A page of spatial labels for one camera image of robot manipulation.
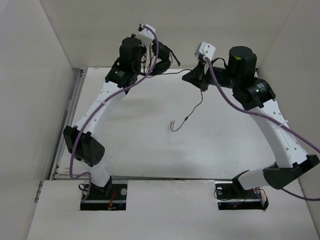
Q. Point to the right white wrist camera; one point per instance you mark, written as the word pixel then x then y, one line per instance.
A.
pixel 205 49

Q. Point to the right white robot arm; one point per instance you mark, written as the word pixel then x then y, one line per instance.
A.
pixel 251 95

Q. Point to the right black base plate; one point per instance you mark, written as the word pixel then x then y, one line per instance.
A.
pixel 228 198

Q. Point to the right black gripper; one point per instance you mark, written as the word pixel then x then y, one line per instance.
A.
pixel 198 77

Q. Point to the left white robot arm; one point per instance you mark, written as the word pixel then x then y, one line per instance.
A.
pixel 82 139

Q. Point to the left aluminium rail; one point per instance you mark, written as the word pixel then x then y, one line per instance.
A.
pixel 79 75

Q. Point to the black headphones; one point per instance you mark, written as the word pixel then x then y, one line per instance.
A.
pixel 165 57

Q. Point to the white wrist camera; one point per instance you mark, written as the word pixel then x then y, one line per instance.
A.
pixel 145 34
pixel 205 49

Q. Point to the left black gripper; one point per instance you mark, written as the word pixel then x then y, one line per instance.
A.
pixel 146 45

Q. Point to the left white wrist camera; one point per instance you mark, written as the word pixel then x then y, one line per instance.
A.
pixel 145 34

